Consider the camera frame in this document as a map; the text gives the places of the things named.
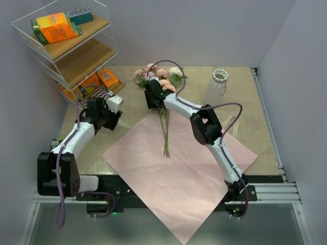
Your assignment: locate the pink two-bloom flower stem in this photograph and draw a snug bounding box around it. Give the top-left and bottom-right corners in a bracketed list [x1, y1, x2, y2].
[134, 68, 171, 158]

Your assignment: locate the peach two-bloom flower stem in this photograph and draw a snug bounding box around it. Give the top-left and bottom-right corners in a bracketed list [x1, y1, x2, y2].
[158, 79, 177, 157]

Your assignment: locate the beige ribbon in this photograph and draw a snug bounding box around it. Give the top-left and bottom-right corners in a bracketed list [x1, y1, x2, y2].
[118, 116, 239, 139]

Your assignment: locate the purple pink wrapping paper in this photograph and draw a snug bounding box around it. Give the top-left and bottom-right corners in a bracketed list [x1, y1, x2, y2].
[102, 103, 259, 245]

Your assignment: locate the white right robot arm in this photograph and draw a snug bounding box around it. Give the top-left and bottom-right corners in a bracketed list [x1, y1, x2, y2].
[145, 79, 249, 204]

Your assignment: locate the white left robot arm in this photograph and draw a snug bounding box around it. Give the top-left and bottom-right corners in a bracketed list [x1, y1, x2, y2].
[37, 95, 123, 200]

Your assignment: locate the white ribbed ceramic vase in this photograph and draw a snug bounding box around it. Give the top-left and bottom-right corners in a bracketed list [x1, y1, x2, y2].
[204, 69, 228, 106]

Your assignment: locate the zigzag patterned purple mat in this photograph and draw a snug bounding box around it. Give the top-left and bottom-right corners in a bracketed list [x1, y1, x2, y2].
[80, 88, 107, 109]

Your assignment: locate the white flower stem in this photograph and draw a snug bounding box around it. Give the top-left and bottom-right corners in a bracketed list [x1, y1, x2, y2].
[169, 67, 187, 86]

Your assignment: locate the small orange box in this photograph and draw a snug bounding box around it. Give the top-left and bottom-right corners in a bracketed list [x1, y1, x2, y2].
[97, 69, 119, 89]

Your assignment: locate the green black product box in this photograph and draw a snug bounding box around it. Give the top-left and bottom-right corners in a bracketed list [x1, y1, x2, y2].
[50, 139, 62, 151]

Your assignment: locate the teal box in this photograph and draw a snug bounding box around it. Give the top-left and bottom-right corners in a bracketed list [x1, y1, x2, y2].
[65, 7, 94, 25]

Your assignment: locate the orange yellow carton box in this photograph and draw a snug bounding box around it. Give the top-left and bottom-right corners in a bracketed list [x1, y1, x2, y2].
[31, 12, 82, 45]

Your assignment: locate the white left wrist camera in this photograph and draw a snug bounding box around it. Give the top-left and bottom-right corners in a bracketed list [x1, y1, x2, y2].
[105, 91, 124, 113]

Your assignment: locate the black mounting base rail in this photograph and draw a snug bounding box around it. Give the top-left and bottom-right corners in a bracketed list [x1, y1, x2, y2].
[33, 173, 302, 214]

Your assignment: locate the white wire wooden shelf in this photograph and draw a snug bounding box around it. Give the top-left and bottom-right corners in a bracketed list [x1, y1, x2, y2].
[11, 1, 123, 103]

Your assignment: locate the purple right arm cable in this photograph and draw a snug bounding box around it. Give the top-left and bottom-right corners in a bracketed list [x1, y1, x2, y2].
[145, 60, 250, 220]

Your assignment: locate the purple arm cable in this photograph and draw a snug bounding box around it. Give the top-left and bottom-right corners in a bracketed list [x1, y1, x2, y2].
[55, 85, 118, 229]
[145, 60, 250, 220]

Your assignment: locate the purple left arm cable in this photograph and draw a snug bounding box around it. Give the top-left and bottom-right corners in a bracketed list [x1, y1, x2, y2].
[55, 85, 118, 229]

